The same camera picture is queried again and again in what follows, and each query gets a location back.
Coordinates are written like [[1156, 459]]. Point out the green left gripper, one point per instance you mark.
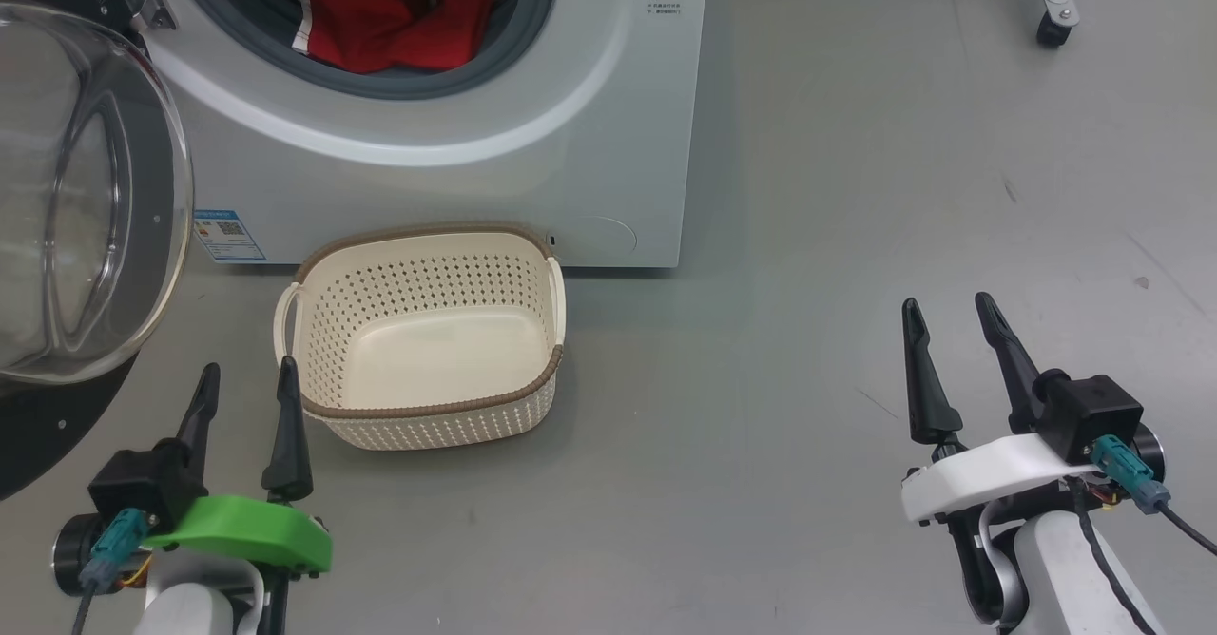
[[247, 530]]

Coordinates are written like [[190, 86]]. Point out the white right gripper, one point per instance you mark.
[[989, 469]]

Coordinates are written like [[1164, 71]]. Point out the dark washer door glass bowl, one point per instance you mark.
[[95, 188]]

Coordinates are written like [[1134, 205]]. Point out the red garment white side stripes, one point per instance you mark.
[[352, 31]]

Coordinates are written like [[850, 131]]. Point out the red shirt white collar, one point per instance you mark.
[[466, 27]]

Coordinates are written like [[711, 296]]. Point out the cream perforated laundry basket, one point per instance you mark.
[[428, 350]]

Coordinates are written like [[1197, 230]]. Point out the white front-load washing machine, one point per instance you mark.
[[475, 179]]

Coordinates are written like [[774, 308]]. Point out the blue energy label sticker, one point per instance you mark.
[[228, 236]]

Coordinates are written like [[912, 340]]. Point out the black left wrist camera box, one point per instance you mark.
[[143, 488]]

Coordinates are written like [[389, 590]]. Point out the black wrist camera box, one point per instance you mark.
[[1093, 416], [143, 488]]

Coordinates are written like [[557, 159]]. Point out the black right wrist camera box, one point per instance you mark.
[[1093, 416]]

